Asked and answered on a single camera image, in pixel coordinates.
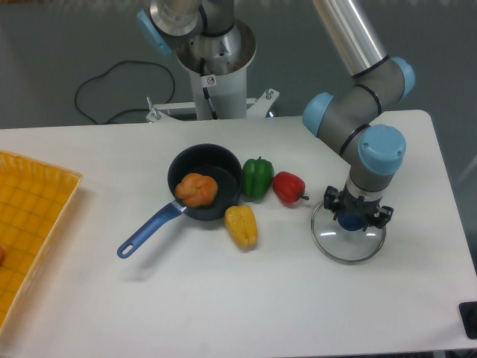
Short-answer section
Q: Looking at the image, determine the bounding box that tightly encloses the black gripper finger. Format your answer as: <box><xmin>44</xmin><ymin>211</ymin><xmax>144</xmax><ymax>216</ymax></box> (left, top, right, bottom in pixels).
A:
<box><xmin>363</xmin><ymin>205</ymin><xmax>394</xmax><ymax>230</ymax></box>
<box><xmin>323</xmin><ymin>186</ymin><xmax>341</xmax><ymax>221</ymax></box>

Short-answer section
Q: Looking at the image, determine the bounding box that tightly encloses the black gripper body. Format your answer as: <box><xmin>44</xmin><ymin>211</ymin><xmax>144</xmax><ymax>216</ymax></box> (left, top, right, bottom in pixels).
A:
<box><xmin>337</xmin><ymin>190</ymin><xmax>381</xmax><ymax>217</ymax></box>

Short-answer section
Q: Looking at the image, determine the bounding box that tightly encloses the glass pot lid blue knob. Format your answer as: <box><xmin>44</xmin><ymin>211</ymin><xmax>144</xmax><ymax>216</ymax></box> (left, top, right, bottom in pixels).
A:
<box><xmin>310</xmin><ymin>201</ymin><xmax>387</xmax><ymax>264</ymax></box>

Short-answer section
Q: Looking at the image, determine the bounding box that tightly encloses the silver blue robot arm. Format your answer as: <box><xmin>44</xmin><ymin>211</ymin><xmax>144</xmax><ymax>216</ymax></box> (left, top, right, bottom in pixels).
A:
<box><xmin>136</xmin><ymin>1</ymin><xmax>415</xmax><ymax>231</ymax></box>

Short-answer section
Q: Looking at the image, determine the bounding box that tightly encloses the red bell pepper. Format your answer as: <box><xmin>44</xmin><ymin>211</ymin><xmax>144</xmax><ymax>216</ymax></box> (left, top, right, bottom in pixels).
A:
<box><xmin>273</xmin><ymin>172</ymin><xmax>309</xmax><ymax>205</ymax></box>

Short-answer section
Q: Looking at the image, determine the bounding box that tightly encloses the green bell pepper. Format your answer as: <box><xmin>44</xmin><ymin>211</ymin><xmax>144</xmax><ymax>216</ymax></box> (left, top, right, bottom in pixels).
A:
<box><xmin>242</xmin><ymin>157</ymin><xmax>274</xmax><ymax>199</ymax></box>

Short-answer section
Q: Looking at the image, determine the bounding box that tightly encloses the yellow bell pepper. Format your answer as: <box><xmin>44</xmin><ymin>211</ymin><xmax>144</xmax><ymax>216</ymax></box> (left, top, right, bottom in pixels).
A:
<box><xmin>224</xmin><ymin>206</ymin><xmax>258</xmax><ymax>250</ymax></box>

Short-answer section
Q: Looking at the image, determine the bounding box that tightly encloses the black device at table edge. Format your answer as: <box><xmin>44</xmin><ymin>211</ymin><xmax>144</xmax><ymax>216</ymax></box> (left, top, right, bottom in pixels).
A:
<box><xmin>458</xmin><ymin>301</ymin><xmax>477</xmax><ymax>340</ymax></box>

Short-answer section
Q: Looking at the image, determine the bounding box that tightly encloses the orange bread roll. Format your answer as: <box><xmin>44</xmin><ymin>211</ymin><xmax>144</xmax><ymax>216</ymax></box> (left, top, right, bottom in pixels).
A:
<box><xmin>174</xmin><ymin>173</ymin><xmax>218</xmax><ymax>207</ymax></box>

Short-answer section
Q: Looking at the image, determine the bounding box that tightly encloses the yellow woven basket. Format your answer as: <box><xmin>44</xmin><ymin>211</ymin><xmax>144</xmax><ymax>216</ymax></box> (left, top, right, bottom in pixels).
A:
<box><xmin>1</xmin><ymin>150</ymin><xmax>83</xmax><ymax>331</ymax></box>

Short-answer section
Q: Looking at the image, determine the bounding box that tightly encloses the dark pot blue handle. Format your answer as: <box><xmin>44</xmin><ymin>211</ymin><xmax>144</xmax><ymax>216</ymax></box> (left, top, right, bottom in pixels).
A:
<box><xmin>117</xmin><ymin>143</ymin><xmax>242</xmax><ymax>259</ymax></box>

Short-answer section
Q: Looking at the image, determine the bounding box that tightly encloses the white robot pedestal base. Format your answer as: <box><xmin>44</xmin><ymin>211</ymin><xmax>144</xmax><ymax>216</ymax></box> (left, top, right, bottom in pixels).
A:
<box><xmin>147</xmin><ymin>19</ymin><xmax>279</xmax><ymax>122</ymax></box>

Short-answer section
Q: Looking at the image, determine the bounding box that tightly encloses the black floor cable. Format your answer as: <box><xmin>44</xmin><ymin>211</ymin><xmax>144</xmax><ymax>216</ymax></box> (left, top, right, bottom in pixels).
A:
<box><xmin>75</xmin><ymin>60</ymin><xmax>176</xmax><ymax>125</ymax></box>

